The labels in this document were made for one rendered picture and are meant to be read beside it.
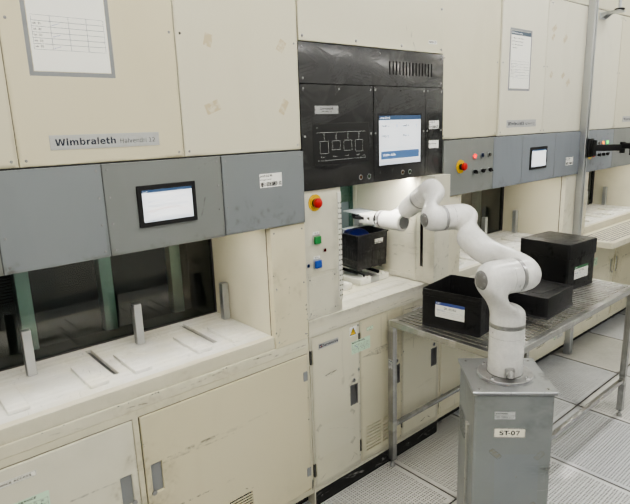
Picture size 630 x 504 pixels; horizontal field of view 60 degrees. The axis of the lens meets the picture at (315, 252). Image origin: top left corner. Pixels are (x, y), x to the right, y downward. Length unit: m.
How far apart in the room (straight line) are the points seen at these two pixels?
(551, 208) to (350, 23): 2.17
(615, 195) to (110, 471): 4.58
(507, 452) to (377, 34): 1.68
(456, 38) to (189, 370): 1.95
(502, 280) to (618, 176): 3.60
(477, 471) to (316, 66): 1.58
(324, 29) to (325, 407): 1.55
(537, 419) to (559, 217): 2.13
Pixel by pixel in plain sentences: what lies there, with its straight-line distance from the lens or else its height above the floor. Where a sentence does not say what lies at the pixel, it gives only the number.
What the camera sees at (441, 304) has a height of 0.87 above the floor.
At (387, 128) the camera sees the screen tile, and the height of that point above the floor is 1.63.
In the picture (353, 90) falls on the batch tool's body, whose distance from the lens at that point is 2.30.
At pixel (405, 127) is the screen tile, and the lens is 2.54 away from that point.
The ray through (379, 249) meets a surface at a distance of 2.79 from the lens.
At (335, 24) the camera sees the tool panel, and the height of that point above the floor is 2.02.
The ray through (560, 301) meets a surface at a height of 0.81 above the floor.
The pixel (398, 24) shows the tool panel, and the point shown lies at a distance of 2.53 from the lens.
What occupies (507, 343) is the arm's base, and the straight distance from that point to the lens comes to 2.00.
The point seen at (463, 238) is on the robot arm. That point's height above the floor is 1.23.
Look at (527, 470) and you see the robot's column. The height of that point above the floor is 0.46.
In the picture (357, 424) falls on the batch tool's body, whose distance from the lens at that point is 2.66.
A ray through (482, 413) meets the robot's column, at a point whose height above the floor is 0.68.
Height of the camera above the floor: 1.64
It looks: 13 degrees down
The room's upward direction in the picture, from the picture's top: 2 degrees counter-clockwise
